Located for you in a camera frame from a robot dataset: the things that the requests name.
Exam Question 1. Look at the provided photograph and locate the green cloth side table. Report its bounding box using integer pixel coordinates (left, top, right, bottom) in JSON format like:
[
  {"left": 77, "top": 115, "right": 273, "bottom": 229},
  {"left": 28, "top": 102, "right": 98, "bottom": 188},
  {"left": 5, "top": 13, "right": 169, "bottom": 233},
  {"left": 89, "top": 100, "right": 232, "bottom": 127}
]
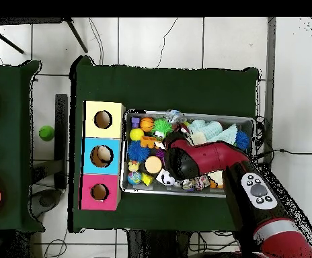
[{"left": 0, "top": 59, "right": 46, "bottom": 234}]

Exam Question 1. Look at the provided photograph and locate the cream waffle cloth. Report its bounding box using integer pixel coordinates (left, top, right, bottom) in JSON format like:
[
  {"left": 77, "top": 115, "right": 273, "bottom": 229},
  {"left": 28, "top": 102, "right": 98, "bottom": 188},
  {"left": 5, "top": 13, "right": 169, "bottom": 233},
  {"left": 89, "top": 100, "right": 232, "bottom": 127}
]
[{"left": 153, "top": 131, "right": 224, "bottom": 186}]

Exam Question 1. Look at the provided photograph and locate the orange foam disc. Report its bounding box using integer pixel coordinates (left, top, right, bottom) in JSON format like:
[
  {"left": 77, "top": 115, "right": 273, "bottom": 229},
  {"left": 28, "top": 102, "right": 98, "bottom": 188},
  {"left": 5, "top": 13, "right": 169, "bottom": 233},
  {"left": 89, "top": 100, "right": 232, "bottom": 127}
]
[{"left": 144, "top": 155, "right": 163, "bottom": 175}]

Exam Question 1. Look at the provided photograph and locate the small orange basketball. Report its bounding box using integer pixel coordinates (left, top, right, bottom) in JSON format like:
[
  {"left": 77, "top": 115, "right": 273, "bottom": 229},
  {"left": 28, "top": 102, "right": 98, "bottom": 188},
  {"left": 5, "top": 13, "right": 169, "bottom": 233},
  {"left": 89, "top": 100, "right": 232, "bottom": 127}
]
[{"left": 139, "top": 117, "right": 155, "bottom": 132}]

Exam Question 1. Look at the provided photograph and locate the shallow mesh bin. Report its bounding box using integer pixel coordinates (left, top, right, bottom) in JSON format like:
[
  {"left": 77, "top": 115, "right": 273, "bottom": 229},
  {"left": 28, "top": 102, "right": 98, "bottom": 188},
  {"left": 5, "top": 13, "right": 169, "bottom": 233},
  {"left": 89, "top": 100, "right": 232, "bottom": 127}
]
[{"left": 119, "top": 109, "right": 256, "bottom": 200}]

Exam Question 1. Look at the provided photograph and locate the small soccer ball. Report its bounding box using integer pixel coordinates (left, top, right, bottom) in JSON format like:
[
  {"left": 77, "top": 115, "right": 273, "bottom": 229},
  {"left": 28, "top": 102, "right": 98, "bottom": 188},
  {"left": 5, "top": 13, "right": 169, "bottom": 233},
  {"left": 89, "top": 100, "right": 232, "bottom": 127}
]
[{"left": 155, "top": 169, "right": 176, "bottom": 187}]

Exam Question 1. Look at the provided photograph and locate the blue spiky ball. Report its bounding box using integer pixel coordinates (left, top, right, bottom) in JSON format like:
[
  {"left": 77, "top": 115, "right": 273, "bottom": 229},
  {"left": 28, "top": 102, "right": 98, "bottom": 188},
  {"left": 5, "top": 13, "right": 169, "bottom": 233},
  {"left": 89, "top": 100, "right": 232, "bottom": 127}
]
[
  {"left": 235, "top": 130, "right": 250, "bottom": 151},
  {"left": 126, "top": 140, "right": 151, "bottom": 163}
]

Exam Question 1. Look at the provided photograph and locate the green spiky ball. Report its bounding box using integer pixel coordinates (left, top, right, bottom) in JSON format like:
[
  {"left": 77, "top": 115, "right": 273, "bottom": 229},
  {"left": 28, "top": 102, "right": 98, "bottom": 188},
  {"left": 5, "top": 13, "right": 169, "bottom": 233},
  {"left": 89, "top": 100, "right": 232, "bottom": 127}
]
[{"left": 151, "top": 118, "right": 173, "bottom": 139}]

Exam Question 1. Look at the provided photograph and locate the dark green table cloth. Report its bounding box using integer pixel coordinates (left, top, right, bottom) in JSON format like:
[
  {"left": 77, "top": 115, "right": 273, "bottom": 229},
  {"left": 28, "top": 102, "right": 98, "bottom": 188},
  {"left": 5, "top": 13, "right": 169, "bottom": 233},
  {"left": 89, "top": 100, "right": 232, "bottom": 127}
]
[{"left": 68, "top": 55, "right": 260, "bottom": 234}]

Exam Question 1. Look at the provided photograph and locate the black upright panel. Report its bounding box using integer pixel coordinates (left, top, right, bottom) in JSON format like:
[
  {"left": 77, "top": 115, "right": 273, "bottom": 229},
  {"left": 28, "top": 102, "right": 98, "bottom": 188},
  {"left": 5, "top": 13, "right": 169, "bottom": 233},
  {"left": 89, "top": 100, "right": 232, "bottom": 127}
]
[{"left": 54, "top": 93, "right": 69, "bottom": 190}]

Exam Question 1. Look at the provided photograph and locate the black metal frame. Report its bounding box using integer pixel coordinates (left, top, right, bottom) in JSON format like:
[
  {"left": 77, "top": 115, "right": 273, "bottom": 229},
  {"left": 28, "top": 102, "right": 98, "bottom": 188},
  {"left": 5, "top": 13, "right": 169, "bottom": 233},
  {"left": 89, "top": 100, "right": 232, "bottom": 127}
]
[{"left": 0, "top": 17, "right": 89, "bottom": 54}]

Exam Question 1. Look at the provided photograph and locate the globe print ball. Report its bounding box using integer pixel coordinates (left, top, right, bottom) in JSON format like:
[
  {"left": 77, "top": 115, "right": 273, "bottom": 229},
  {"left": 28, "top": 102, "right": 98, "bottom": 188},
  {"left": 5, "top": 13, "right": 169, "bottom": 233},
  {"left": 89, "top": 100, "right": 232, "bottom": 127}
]
[{"left": 126, "top": 171, "right": 143, "bottom": 185}]

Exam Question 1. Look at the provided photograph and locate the mint green waffle cloth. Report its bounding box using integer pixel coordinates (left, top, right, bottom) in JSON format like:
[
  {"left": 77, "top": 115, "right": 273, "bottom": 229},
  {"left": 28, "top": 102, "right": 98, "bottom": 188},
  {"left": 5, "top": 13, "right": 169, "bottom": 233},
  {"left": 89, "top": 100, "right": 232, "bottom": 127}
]
[{"left": 189, "top": 119, "right": 239, "bottom": 144}]

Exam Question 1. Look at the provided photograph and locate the orange building brick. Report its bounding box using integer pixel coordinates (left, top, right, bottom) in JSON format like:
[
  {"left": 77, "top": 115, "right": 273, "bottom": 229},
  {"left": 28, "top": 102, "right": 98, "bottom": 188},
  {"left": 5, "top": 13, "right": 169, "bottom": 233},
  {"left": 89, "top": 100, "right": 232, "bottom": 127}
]
[{"left": 139, "top": 136, "right": 159, "bottom": 149}]

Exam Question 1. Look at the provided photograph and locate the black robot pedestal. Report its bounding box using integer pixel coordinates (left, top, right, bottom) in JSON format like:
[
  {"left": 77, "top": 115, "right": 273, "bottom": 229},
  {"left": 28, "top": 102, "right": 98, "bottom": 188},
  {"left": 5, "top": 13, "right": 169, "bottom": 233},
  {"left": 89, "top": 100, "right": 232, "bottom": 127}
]
[{"left": 126, "top": 229, "right": 193, "bottom": 258}]

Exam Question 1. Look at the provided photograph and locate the yellow ball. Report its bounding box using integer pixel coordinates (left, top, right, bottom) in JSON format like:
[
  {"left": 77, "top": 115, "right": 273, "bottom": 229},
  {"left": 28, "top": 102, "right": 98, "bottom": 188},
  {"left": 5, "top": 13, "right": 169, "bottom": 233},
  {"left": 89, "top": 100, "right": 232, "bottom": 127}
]
[{"left": 129, "top": 128, "right": 145, "bottom": 142}]

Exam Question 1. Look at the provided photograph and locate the grey stand base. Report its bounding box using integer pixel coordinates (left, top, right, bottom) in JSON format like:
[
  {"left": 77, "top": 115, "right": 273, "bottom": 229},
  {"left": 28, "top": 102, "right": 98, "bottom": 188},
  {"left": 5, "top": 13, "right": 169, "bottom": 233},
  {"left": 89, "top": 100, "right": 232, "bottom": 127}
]
[{"left": 30, "top": 188, "right": 63, "bottom": 219}]

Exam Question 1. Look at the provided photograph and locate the black floor cable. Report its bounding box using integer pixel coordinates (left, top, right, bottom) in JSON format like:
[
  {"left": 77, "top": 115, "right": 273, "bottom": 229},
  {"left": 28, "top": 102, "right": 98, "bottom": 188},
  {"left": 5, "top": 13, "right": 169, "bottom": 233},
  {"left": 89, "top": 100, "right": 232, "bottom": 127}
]
[{"left": 255, "top": 148, "right": 312, "bottom": 156}]

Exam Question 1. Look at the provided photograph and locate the wooden box with three holes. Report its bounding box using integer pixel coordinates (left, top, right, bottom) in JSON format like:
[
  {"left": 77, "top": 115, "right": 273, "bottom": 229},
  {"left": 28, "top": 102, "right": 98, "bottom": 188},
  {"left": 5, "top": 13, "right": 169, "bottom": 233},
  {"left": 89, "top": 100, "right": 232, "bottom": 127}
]
[{"left": 79, "top": 100, "right": 126, "bottom": 211}]

